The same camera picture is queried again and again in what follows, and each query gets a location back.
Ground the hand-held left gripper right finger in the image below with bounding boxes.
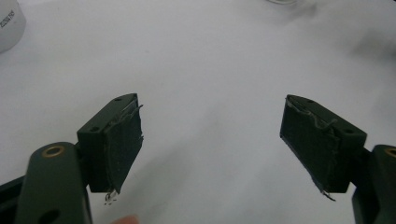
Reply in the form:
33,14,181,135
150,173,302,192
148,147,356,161
279,94,368,202

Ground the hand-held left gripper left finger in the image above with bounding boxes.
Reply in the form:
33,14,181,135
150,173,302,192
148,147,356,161
77,92,144,194

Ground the pale blue table mat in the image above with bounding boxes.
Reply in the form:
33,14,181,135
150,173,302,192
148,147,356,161
0,0,396,224

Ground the white round container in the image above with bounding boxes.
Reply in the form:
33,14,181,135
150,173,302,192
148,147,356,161
0,0,27,54

